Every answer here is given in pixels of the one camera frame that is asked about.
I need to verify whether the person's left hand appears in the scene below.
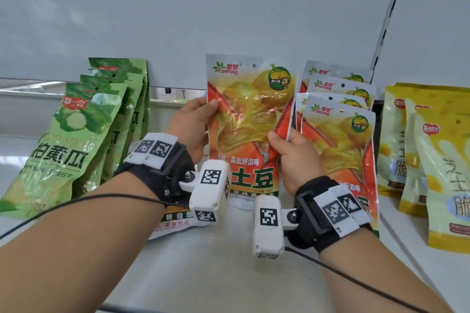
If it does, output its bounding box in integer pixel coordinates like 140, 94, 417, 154
164, 96, 219, 167

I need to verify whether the person's right hand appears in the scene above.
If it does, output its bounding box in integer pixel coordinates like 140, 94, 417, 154
267, 129, 326, 197

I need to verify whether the orange potato snack packet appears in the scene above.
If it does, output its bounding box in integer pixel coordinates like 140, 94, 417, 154
306, 76, 377, 110
286, 92, 369, 141
298, 60, 375, 95
148, 206, 211, 241
300, 94, 379, 233
205, 53, 298, 211

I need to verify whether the person's right forearm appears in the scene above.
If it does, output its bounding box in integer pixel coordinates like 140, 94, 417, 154
317, 230, 453, 313

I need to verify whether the person's left forearm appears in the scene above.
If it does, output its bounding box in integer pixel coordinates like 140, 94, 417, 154
0, 171, 166, 313

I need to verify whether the green cucumber snack packet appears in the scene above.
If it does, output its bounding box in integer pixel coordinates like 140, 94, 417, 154
0, 83, 123, 219
71, 74, 136, 200
88, 57, 150, 148
87, 66, 145, 182

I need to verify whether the white left wrist marker plate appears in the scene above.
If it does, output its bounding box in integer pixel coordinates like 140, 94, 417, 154
124, 133, 179, 170

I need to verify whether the white wrist marker plate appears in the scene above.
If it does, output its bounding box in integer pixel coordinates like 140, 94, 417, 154
124, 133, 179, 170
316, 184, 374, 239

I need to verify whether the white right wrist marker plate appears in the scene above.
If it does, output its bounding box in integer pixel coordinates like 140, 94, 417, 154
316, 184, 374, 239

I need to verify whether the yellow corn snack packet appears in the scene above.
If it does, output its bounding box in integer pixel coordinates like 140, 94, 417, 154
414, 103, 470, 254
377, 83, 470, 198
398, 98, 431, 219

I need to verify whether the white slotted shelf upright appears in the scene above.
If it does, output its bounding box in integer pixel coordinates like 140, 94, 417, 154
370, 0, 411, 69

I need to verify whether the black left wrist strap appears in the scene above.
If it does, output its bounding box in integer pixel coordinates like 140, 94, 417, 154
113, 140, 198, 208

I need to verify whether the black wrist strap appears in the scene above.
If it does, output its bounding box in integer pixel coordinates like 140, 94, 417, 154
113, 140, 198, 208
286, 176, 374, 253

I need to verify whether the black right wrist strap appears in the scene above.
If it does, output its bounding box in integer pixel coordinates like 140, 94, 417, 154
286, 176, 374, 253

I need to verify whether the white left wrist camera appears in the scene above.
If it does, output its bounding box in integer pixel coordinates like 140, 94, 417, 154
179, 159, 233, 223

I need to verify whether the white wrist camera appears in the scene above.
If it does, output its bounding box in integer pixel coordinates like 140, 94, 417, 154
252, 194, 299, 260
179, 159, 233, 223

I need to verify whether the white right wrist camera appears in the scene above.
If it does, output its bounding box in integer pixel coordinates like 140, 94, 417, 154
252, 194, 299, 260

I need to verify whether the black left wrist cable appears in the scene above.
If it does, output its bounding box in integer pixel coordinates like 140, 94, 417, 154
0, 193, 166, 241

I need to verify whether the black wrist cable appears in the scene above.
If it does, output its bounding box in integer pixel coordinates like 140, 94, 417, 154
284, 246, 431, 313
0, 193, 166, 241

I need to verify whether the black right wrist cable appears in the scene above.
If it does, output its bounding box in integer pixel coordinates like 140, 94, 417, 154
284, 246, 431, 313

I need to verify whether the silver shelf back rail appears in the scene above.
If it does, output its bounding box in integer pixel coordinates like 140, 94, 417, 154
0, 77, 207, 101

